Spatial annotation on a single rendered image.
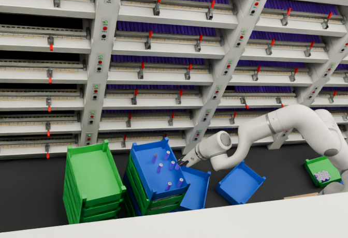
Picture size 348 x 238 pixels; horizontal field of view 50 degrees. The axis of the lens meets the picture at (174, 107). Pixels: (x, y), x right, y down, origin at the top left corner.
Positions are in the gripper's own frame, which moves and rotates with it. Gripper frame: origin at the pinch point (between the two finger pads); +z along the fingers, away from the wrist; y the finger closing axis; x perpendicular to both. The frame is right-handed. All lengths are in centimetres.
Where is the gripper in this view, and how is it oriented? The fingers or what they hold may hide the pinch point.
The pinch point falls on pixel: (182, 161)
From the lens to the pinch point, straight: 182.1
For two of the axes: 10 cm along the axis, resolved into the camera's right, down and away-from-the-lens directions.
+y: 5.7, -4.5, 6.8
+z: -5.6, 4.0, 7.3
